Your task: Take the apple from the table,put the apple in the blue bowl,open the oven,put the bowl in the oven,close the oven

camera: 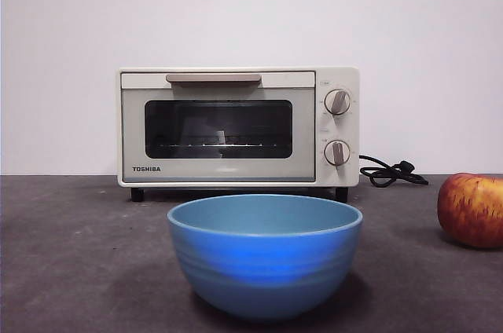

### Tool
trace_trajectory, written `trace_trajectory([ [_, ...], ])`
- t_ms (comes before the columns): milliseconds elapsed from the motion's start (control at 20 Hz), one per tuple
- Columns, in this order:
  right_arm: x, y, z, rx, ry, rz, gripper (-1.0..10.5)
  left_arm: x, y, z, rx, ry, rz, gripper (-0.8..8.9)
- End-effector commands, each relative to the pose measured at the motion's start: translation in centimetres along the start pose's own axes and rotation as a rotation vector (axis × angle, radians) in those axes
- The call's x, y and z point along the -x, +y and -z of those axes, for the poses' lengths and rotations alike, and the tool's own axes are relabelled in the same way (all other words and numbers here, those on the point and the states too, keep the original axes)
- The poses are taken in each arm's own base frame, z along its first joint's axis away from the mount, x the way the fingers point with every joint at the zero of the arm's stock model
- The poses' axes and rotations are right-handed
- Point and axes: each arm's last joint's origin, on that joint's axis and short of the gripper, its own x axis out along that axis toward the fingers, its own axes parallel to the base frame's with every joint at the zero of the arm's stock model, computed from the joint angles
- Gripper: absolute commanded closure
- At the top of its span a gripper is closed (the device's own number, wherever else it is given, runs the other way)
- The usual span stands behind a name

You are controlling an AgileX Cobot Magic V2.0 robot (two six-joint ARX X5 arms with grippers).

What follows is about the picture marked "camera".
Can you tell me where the oven door with glass window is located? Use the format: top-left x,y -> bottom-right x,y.
119,70 -> 317,184

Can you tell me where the blue bowl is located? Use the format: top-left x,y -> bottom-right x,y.
167,194 -> 364,324

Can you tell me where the red yellow apple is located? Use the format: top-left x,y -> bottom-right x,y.
437,171 -> 503,250

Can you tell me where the beige oven knob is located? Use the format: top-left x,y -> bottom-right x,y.
323,139 -> 352,167
323,88 -> 353,116

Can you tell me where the cream Toshiba toaster oven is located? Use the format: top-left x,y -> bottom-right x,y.
116,66 -> 361,203

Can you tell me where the metal wire oven rack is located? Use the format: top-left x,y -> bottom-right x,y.
156,141 -> 264,150

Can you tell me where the black power cable with plug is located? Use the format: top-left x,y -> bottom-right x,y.
358,153 -> 430,188

